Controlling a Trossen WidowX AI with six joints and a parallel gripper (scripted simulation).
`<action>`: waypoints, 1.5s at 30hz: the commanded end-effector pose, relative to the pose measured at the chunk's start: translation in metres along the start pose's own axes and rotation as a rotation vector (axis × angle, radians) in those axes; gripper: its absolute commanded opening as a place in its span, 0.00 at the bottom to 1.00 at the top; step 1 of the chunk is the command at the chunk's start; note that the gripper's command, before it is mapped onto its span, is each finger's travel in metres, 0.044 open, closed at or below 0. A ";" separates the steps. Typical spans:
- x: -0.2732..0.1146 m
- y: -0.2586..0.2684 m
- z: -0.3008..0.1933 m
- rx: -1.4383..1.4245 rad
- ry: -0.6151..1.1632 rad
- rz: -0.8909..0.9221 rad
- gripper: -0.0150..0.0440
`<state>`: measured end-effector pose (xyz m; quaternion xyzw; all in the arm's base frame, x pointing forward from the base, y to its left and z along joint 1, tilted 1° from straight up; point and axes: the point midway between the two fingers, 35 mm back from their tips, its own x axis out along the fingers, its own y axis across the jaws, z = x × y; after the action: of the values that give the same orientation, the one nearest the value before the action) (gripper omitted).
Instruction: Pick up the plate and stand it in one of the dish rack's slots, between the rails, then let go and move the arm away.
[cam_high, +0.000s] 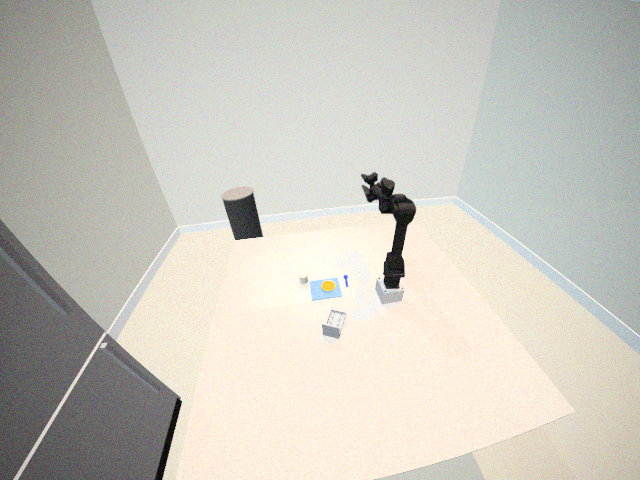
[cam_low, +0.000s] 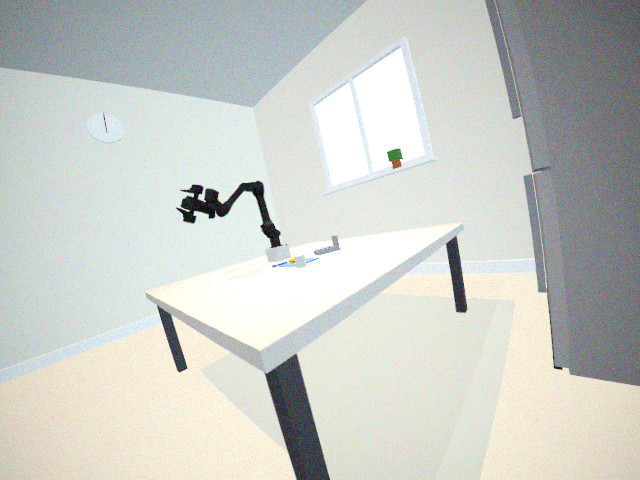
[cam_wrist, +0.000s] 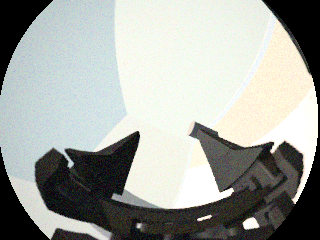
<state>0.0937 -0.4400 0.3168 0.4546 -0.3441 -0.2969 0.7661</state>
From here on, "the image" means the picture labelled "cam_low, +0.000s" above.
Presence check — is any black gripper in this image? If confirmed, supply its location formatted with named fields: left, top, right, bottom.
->
left=176, top=184, right=209, bottom=224

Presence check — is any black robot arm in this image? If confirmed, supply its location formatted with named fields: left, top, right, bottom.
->
left=180, top=181, right=282, bottom=248

